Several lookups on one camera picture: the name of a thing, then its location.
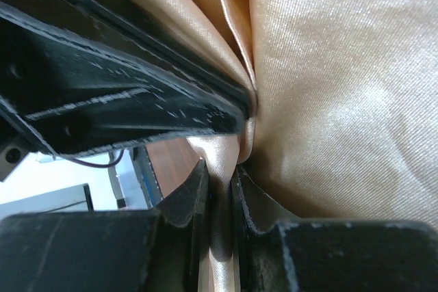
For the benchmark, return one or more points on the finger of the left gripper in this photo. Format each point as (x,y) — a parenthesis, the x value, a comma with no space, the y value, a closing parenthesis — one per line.
(73,85)
(121,27)

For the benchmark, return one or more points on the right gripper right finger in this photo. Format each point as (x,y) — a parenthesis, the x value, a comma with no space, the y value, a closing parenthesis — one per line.
(274,250)

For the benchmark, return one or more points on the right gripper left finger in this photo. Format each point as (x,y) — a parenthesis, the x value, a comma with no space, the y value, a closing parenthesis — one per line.
(165,248)

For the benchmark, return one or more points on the peach cloth napkin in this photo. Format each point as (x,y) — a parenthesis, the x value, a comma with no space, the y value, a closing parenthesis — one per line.
(343,115)

